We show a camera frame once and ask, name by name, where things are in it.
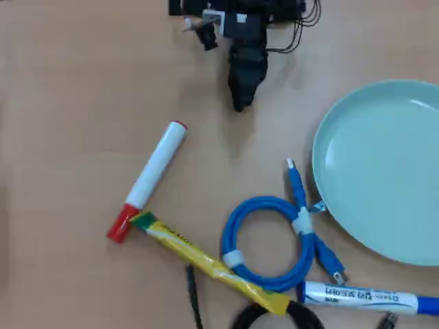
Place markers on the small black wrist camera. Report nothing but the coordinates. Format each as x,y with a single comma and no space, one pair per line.
207,37

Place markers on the yellow coffee stick packet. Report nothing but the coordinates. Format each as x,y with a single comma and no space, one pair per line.
199,255

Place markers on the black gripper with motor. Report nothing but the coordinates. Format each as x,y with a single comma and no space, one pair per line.
247,29

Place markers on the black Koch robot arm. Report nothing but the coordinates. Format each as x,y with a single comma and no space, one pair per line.
192,6

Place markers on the white marker with blue cap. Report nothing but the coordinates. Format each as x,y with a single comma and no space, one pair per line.
356,296

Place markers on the white camera mounting bracket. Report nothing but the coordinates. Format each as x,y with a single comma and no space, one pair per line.
214,17

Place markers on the white marker with red cap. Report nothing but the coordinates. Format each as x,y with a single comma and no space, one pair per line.
156,168

